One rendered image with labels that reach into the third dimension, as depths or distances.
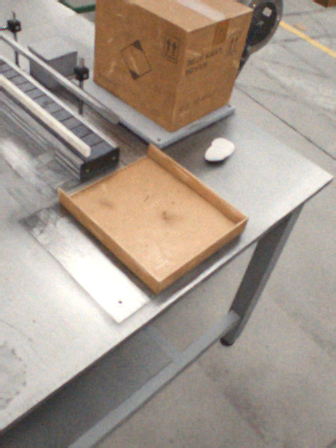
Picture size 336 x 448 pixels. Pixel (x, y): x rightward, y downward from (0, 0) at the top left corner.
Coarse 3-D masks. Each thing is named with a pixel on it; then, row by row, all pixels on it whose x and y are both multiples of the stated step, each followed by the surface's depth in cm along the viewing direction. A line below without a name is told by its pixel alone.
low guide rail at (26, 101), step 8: (0, 80) 114; (8, 88) 113; (16, 88) 111; (16, 96) 111; (24, 96) 110; (24, 104) 110; (32, 104) 108; (40, 112) 106; (48, 120) 105; (56, 120) 105; (56, 128) 104; (64, 128) 103; (64, 136) 103; (72, 136) 102; (72, 144) 102; (80, 144) 100; (88, 152) 100
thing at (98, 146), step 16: (0, 64) 124; (16, 80) 120; (32, 96) 116; (48, 96) 117; (32, 112) 111; (48, 112) 112; (64, 112) 113; (48, 128) 108; (80, 128) 110; (64, 144) 105; (96, 144) 106
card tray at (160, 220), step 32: (160, 160) 111; (64, 192) 96; (96, 192) 103; (128, 192) 104; (160, 192) 105; (192, 192) 107; (96, 224) 92; (128, 224) 98; (160, 224) 99; (192, 224) 100; (224, 224) 101; (128, 256) 88; (160, 256) 93; (192, 256) 90; (160, 288) 87
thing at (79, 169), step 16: (32, 80) 121; (0, 96) 115; (16, 112) 113; (32, 128) 111; (96, 128) 111; (112, 144) 108; (64, 160) 106; (80, 160) 102; (96, 160) 104; (112, 160) 108; (80, 176) 104
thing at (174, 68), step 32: (96, 0) 113; (128, 0) 106; (160, 0) 108; (192, 0) 110; (224, 0) 113; (96, 32) 119; (128, 32) 111; (160, 32) 104; (192, 32) 99; (224, 32) 108; (96, 64) 125; (128, 64) 116; (160, 64) 109; (192, 64) 107; (224, 64) 117; (128, 96) 122; (160, 96) 114; (192, 96) 115; (224, 96) 127
